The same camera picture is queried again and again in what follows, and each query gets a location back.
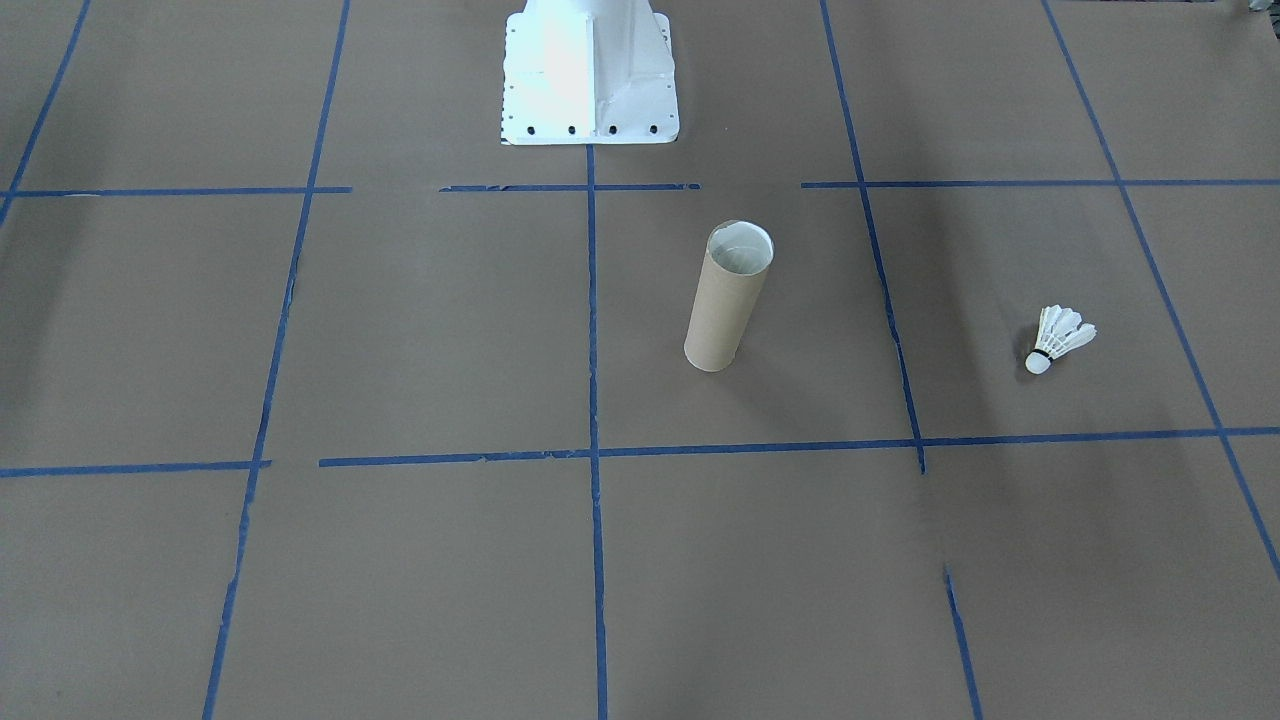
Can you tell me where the white feather shuttlecock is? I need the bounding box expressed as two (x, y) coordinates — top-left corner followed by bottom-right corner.
(1024, 305), (1099, 376)

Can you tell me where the white pedestal column with plate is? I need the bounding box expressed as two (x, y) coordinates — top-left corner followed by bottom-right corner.
(500, 0), (682, 147)

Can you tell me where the brown cardboard tube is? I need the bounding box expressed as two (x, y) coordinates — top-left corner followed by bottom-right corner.
(683, 220), (776, 374)

